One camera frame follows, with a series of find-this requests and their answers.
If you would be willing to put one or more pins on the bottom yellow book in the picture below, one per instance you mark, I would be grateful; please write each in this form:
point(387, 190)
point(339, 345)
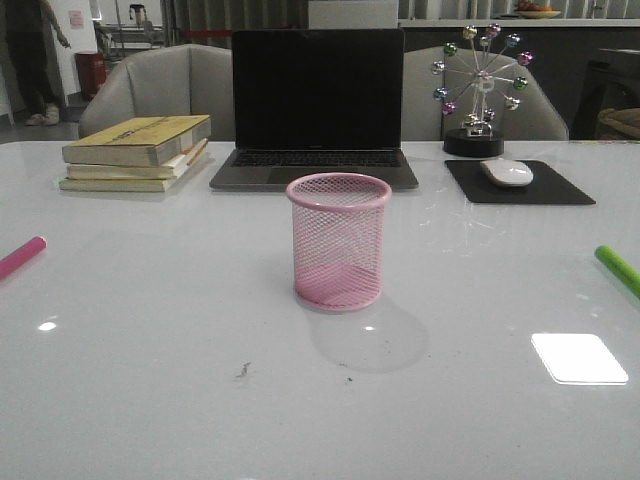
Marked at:
point(133, 185)

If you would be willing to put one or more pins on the yellow book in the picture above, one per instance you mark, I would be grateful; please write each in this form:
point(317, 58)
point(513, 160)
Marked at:
point(140, 141)
point(133, 185)

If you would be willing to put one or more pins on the standing person in background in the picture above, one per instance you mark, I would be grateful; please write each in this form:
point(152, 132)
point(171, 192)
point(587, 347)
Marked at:
point(24, 21)

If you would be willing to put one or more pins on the black mouse pad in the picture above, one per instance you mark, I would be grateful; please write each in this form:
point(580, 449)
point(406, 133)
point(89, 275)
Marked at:
point(548, 187)

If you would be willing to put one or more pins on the grey open laptop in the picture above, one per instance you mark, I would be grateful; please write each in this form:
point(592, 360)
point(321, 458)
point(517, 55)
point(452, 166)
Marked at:
point(316, 101)

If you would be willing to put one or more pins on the top yellow book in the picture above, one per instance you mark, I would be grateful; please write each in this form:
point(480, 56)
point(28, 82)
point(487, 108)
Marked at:
point(140, 141)

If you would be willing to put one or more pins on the ferris wheel desk toy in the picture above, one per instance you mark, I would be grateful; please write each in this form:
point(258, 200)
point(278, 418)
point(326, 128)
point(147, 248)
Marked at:
point(478, 76)

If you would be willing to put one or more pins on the left grey chair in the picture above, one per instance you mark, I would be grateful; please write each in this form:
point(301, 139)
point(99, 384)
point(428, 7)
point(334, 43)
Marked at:
point(181, 80)

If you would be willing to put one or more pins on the white computer mouse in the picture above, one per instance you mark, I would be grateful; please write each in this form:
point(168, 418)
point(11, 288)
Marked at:
point(507, 173)

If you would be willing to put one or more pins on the right grey chair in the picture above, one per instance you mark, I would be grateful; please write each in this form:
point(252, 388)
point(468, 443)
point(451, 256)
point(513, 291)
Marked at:
point(435, 103)

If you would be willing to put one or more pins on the fruit bowl on counter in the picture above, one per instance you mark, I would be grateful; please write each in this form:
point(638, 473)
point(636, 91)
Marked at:
point(531, 10)

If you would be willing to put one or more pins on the green highlighter pen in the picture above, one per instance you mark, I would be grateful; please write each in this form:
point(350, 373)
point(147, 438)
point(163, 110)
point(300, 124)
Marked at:
point(619, 267)

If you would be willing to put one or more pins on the grey chair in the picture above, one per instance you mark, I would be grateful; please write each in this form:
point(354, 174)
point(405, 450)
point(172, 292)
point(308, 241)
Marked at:
point(181, 80)
point(435, 103)

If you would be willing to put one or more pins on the pink mesh pen holder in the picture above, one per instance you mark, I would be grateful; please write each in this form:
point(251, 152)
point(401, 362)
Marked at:
point(337, 225)

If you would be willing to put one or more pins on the red bin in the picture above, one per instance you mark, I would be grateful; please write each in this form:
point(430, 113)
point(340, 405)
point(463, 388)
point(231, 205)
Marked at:
point(91, 71)

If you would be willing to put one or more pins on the middle cream book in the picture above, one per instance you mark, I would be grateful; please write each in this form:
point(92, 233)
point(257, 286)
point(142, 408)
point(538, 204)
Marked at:
point(172, 169)

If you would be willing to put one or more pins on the pink highlighter pen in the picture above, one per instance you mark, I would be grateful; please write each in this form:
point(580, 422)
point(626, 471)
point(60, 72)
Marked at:
point(14, 260)

